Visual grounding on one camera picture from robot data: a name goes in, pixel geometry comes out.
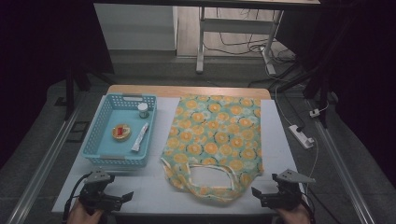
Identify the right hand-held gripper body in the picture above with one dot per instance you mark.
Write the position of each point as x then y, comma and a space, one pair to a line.
288, 194

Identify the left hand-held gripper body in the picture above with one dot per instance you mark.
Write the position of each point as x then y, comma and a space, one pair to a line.
96, 194

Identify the light blue plastic basket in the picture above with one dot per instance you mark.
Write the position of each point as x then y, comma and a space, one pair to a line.
93, 137

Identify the white tube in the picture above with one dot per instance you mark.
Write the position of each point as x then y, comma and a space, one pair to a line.
139, 138

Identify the orange-slice print tote bag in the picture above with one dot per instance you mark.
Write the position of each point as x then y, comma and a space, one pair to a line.
214, 133

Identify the small white-capped jar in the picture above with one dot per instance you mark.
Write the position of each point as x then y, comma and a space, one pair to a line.
143, 109

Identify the person's right hand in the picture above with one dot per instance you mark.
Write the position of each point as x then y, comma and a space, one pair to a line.
295, 217

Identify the person's left hand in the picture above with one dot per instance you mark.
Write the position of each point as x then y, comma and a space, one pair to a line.
81, 216

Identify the white table mat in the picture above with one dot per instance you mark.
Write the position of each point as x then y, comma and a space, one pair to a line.
280, 149

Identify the white power strip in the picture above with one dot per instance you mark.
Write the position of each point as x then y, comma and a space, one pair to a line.
300, 136

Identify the black floor plate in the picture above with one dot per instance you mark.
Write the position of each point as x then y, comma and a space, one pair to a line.
78, 131

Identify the small white adapter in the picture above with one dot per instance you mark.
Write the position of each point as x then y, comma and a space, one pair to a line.
314, 113

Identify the black metal stand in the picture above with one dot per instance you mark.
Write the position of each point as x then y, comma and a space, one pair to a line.
70, 90
323, 90

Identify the white cabinet panel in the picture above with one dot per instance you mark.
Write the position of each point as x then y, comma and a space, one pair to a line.
134, 28

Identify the aluminium rail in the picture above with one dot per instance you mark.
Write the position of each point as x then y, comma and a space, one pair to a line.
339, 168
43, 168

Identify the white metal desk frame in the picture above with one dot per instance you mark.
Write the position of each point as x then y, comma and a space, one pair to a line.
236, 25

